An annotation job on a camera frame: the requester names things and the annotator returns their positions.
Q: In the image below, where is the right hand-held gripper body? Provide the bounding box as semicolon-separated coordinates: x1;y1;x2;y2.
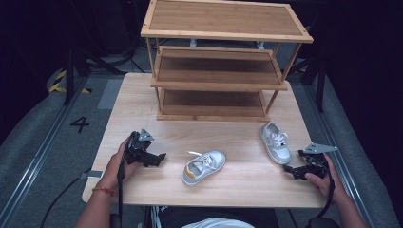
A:
297;142;339;181

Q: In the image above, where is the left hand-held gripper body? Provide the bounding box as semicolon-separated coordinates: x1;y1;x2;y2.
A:
125;127;157;167

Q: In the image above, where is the grey white child's shoe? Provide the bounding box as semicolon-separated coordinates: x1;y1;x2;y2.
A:
259;121;293;165

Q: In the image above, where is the grey shoe with yellow heel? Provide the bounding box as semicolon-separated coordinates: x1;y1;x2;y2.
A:
182;149;227;187

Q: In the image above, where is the three-tier wooden shoe rack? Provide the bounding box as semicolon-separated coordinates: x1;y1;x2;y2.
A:
140;0;315;124

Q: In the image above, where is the person's right hand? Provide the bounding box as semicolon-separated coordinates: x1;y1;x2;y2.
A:
304;153;349;204

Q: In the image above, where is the person's left hand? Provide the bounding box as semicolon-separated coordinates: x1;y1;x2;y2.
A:
102;137;142;192

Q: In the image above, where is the grey tape strip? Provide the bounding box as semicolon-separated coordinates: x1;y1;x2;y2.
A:
80;170;105;181

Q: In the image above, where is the black metal stand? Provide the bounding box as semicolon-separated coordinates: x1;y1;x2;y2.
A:
287;53;328;114
62;44;96;106

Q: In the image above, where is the person's white garment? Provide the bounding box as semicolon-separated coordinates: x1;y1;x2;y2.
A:
181;217;256;228

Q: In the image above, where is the yellow black hazard tape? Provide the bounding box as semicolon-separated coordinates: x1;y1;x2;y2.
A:
48;69;93;95

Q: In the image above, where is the metal floor rail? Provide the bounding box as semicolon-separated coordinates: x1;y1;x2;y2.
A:
0;75;90;228
303;79;376;228

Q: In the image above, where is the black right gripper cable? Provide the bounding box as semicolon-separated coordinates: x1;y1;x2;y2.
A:
304;158;341;228

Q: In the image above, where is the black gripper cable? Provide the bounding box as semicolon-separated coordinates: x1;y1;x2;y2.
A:
116;135;133;228
304;158;341;228

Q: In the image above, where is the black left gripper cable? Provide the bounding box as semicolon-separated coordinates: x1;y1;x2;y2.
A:
116;135;133;228

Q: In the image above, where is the red orange bracelet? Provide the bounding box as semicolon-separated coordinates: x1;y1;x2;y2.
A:
91;186;118;197

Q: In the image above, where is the black floor cable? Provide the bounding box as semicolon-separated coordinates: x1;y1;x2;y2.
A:
39;170;93;228

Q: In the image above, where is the bundle of black cables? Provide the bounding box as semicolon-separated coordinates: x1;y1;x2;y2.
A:
70;0;150;74

